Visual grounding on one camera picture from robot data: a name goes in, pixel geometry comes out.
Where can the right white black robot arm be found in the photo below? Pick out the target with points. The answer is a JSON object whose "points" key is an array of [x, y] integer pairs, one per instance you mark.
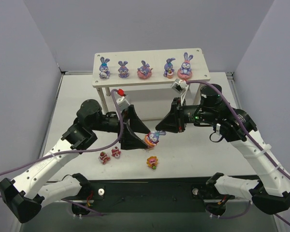
{"points": [[270, 192]]}

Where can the pink strawberry cake toy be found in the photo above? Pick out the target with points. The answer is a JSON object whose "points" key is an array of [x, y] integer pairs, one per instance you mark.
{"points": [[103, 158]]}

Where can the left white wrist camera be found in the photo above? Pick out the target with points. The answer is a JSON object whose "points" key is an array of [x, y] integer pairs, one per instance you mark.
{"points": [[124, 100]]}

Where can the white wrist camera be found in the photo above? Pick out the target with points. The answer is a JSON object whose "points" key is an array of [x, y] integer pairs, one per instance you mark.
{"points": [[124, 100], [181, 87]]}

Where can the small purple bunny with strawberry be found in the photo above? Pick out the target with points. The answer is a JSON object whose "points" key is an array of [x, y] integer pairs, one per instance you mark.
{"points": [[169, 68]]}

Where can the pink bear cake toy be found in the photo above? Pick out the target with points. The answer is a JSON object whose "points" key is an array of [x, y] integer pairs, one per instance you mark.
{"points": [[116, 153]]}

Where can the pink bear sunflower toy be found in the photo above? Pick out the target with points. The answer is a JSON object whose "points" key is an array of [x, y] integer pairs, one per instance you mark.
{"points": [[152, 162]]}

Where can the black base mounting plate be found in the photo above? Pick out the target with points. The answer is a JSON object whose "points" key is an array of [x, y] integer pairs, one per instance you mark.
{"points": [[149, 196]]}

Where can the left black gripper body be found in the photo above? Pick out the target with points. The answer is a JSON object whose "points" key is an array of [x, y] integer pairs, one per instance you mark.
{"points": [[125, 124]]}

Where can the purple bunny red base toy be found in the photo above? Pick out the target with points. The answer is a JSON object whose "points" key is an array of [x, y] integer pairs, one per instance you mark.
{"points": [[152, 138]]}

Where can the purple bunny blue bow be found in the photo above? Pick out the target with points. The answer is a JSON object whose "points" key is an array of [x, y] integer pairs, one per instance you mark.
{"points": [[104, 72]]}

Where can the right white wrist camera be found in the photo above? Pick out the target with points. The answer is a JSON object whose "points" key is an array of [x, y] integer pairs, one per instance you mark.
{"points": [[181, 87]]}

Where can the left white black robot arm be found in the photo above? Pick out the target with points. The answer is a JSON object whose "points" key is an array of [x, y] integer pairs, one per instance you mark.
{"points": [[26, 194]]}

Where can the purple bunny sitting toy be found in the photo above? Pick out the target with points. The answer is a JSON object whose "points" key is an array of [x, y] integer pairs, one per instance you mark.
{"points": [[123, 70]]}

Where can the white wooden two-tier shelf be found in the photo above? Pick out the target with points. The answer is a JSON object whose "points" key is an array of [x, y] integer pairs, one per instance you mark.
{"points": [[151, 97]]}

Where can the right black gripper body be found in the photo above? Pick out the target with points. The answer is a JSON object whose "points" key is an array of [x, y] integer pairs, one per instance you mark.
{"points": [[178, 119]]}

